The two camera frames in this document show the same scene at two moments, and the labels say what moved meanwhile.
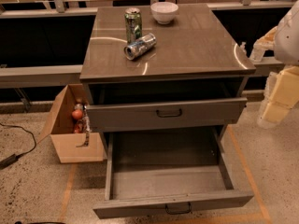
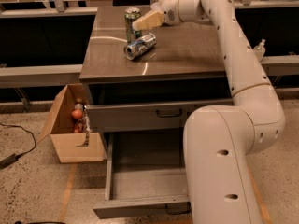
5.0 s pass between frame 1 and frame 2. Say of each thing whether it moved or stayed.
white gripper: moved
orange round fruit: stayed
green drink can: stayed
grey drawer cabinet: stayed
